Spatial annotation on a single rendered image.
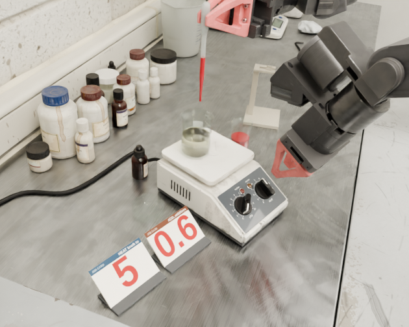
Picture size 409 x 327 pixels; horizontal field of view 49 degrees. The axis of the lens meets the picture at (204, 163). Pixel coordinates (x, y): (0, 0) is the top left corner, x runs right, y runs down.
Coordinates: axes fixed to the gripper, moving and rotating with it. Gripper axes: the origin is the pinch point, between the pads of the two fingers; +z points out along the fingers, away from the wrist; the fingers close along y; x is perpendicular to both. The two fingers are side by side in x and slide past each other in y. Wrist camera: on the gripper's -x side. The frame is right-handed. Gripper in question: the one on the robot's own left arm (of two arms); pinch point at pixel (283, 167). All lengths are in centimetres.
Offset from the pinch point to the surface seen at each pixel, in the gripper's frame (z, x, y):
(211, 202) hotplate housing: 7.9, -2.7, 9.3
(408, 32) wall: 32, -15, -144
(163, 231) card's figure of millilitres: 11.2, -3.6, 17.6
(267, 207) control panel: 7.0, 3.5, 1.6
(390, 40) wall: 39, -17, -142
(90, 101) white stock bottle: 21.7, -33.5, 7.2
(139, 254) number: 11.4, -3.0, 22.9
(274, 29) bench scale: 32, -39, -72
